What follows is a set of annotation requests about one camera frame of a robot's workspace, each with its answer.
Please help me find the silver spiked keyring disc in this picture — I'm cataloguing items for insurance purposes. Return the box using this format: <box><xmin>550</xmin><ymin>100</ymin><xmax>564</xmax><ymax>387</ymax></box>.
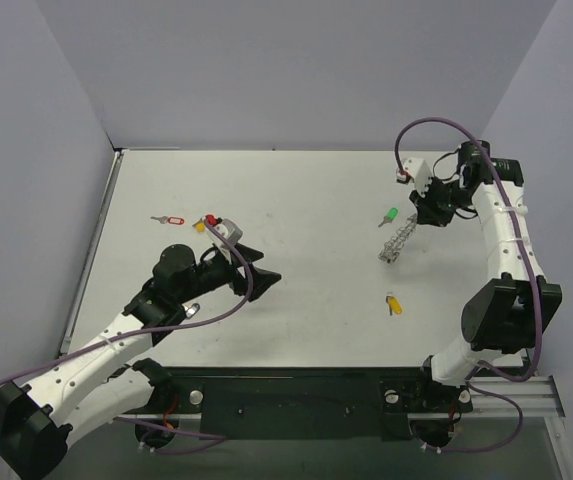
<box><xmin>378</xmin><ymin>214</ymin><xmax>417</xmax><ymax>264</ymax></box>

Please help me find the yellow tag key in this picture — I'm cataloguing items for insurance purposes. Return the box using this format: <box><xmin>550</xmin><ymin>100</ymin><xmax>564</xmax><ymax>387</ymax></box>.
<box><xmin>386</xmin><ymin>294</ymin><xmax>403</xmax><ymax>316</ymax></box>

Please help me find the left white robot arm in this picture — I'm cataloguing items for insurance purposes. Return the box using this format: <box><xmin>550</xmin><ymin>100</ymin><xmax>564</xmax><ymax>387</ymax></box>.
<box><xmin>0</xmin><ymin>242</ymin><xmax>282</xmax><ymax>479</ymax></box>

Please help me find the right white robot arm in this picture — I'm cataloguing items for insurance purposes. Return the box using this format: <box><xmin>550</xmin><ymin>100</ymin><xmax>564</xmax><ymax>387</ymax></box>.
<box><xmin>399</xmin><ymin>141</ymin><xmax>562</xmax><ymax>409</ymax></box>

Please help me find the green capped key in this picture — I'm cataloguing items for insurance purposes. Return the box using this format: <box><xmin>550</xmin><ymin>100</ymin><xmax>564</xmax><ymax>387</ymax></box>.
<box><xmin>378</xmin><ymin>207</ymin><xmax>399</xmax><ymax>228</ymax></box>

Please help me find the clear tag key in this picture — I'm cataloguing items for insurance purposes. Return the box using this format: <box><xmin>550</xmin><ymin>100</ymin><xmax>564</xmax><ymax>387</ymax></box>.
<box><xmin>184</xmin><ymin>303</ymin><xmax>200</xmax><ymax>319</ymax></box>

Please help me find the yellow capped key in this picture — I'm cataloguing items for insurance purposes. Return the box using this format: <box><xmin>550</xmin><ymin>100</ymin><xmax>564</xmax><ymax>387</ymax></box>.
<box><xmin>192</xmin><ymin>217</ymin><xmax>206</xmax><ymax>233</ymax></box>

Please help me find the red tag key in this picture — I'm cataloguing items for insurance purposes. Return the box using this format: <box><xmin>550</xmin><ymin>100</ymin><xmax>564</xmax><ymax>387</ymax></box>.
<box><xmin>150</xmin><ymin>216</ymin><xmax>185</xmax><ymax>226</ymax></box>

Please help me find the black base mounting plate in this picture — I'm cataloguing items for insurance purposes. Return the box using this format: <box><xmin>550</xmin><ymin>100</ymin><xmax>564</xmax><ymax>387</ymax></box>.
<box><xmin>136</xmin><ymin>367</ymin><xmax>453</xmax><ymax>441</ymax></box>

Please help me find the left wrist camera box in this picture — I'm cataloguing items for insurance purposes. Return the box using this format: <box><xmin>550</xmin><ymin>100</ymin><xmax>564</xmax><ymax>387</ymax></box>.
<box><xmin>203</xmin><ymin>214</ymin><xmax>243</xmax><ymax>262</ymax></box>

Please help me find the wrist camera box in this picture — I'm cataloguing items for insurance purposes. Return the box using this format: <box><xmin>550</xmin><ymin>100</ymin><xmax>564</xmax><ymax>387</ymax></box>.
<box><xmin>203</xmin><ymin>214</ymin><xmax>243</xmax><ymax>262</ymax></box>
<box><xmin>397</xmin><ymin>157</ymin><xmax>433</xmax><ymax>197</ymax></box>

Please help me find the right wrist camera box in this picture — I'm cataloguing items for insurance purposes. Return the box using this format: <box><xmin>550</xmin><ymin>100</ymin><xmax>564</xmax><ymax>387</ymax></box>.
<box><xmin>397</xmin><ymin>157</ymin><xmax>433</xmax><ymax>197</ymax></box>

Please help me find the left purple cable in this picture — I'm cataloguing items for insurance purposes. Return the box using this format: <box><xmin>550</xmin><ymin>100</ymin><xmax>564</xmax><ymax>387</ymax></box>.
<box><xmin>0</xmin><ymin>222</ymin><xmax>255</xmax><ymax>456</ymax></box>

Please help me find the aluminium frame rail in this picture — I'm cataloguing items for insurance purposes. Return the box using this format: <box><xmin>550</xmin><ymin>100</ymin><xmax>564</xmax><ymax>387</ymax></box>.
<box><xmin>28</xmin><ymin>374</ymin><xmax>565</xmax><ymax>421</ymax></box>

